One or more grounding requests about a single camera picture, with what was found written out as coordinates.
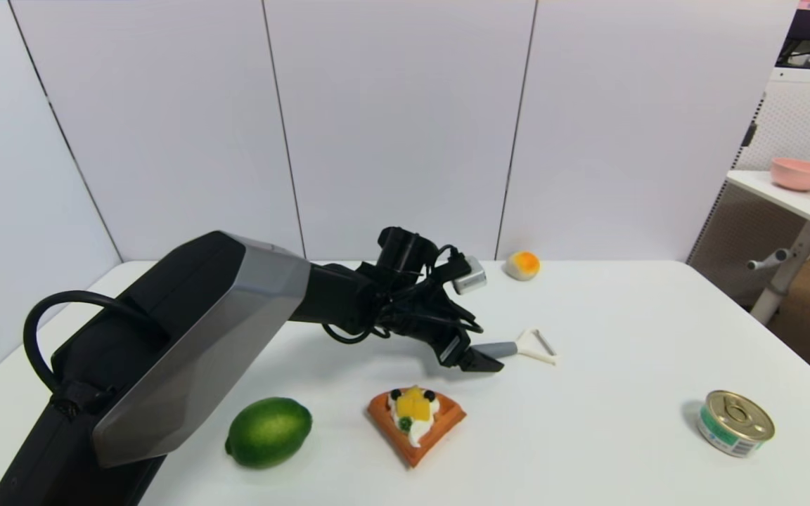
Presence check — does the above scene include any grey-handled white peeler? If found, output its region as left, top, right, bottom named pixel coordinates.
left=474, top=328, right=559, bottom=366

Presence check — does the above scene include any gold-lid tin can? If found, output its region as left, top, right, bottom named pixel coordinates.
left=697, top=390, right=776, bottom=458

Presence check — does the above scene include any thin black camera cable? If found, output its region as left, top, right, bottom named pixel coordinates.
left=321, top=242, right=483, bottom=346

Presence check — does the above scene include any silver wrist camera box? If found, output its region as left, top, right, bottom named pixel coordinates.
left=451, top=256, right=488, bottom=295

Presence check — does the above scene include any toy waffle slice with fruit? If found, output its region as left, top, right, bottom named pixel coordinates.
left=367, top=385, right=468, bottom=468

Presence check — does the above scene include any orange and white toy bun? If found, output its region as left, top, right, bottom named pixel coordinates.
left=505, top=251, right=541, bottom=282

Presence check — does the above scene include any white pegboard panel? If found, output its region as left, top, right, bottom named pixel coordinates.
left=686, top=68, right=810, bottom=266

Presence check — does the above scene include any pink bowl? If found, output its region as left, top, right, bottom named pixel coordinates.
left=771, top=157, right=810, bottom=192

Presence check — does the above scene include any grey desk crank handle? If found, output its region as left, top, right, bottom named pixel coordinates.
left=747, top=249, right=790, bottom=272

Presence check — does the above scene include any green lime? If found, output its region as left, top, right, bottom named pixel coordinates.
left=225, top=397, right=314, bottom=469

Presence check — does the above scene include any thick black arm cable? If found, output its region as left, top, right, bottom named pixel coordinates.
left=23, top=290, right=167, bottom=417

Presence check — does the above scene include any white side desk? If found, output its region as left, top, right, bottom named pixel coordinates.
left=726, top=170, right=810, bottom=326

